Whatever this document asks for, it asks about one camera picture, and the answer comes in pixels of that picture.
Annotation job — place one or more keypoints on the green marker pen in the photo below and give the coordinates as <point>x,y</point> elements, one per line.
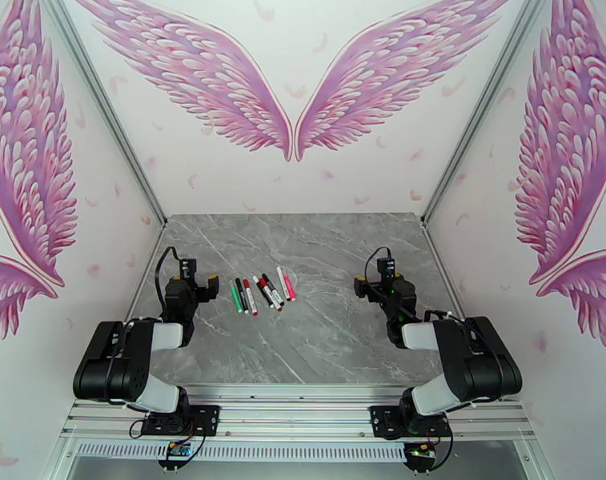
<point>235,297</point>

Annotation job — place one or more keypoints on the slim black marker pen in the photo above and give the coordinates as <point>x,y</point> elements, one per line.
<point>241,295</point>

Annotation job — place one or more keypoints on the red white whiteboard marker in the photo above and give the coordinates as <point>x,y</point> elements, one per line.
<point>275,301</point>
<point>250,297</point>

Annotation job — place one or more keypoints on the pink highlighter pen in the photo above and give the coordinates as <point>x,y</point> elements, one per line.
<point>288,288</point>

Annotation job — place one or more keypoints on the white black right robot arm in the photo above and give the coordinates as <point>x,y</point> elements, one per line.
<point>482,363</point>

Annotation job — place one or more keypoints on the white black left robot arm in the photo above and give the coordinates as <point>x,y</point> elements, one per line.
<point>107,363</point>

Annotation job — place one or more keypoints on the small circuit board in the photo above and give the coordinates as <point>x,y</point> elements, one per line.
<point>177,451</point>
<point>420,451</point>

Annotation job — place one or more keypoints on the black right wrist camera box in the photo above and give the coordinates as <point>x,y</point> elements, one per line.
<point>385,268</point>

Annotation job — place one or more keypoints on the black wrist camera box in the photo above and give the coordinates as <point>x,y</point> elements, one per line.
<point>385,268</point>
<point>186,269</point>

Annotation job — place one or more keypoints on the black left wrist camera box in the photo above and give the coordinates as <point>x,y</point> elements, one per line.
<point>186,269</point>

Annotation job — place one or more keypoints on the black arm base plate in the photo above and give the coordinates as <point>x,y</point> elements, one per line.
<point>382,421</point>
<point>207,418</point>

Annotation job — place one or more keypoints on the aluminum base rail frame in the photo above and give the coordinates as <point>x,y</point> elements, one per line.
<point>292,408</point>

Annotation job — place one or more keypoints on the aluminum corner post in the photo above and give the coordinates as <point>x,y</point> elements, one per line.
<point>102,106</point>
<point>482,106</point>

